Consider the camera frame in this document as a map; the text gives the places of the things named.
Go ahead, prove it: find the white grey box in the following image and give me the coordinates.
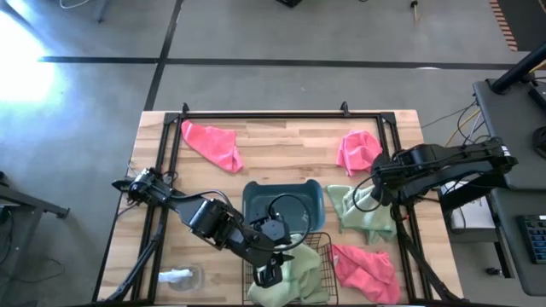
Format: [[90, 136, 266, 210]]
[[440, 181, 486, 232]]

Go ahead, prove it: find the yellow cable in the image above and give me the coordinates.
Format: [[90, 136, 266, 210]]
[[444, 108, 482, 147]]

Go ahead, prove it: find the black wire basket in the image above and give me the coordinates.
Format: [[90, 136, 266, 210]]
[[241, 231, 340, 306]]

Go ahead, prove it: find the light green microfiber towel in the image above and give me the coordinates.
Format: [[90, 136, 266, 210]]
[[247, 233, 330, 307]]

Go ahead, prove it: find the orange black floor mat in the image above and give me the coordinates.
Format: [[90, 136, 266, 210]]
[[488, 0, 546, 53]]

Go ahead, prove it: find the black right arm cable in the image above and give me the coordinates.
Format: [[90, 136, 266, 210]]
[[351, 173, 386, 213]]

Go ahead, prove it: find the grey desk top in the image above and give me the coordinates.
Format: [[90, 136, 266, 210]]
[[490, 187, 546, 298], [472, 78, 546, 191]]

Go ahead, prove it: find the white crumpled wipe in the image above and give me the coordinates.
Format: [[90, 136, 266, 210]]
[[157, 268, 195, 284]]

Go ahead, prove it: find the teal plastic bin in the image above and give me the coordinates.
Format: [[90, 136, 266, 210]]
[[241, 178, 328, 234]]

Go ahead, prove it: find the black round pole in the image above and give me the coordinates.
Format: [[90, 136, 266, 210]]
[[490, 42, 546, 95]]

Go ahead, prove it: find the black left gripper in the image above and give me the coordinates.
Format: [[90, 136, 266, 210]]
[[251, 251, 296, 288]]

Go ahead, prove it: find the black keyboard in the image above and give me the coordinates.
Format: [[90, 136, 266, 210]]
[[517, 214, 546, 264]]

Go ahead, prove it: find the black metal table frame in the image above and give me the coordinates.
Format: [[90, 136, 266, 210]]
[[91, 101, 464, 306]]

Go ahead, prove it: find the pink microfiber towel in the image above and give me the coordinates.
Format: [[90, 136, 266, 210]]
[[335, 130, 384, 177], [331, 243, 402, 304], [180, 119, 245, 174]]

